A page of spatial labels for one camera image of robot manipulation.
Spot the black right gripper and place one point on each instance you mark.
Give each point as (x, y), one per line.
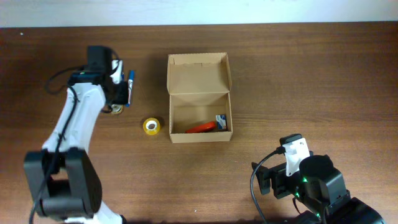
(265, 179)

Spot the black gold small tape dispenser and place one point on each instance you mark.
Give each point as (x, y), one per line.
(117, 109)

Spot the red stapler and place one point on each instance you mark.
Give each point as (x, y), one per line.
(203, 128)

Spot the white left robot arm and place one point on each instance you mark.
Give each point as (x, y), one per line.
(62, 180)

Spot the white blue staples box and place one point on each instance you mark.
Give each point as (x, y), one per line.
(221, 122)

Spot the yellow clear tape roll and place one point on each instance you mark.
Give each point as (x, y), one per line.
(151, 126)

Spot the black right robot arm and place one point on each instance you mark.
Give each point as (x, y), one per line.
(320, 187)

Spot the brown cardboard box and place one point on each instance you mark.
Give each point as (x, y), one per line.
(199, 86)

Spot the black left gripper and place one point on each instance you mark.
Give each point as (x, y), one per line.
(122, 94)

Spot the blue whiteboard marker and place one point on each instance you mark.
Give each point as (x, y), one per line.
(130, 83)

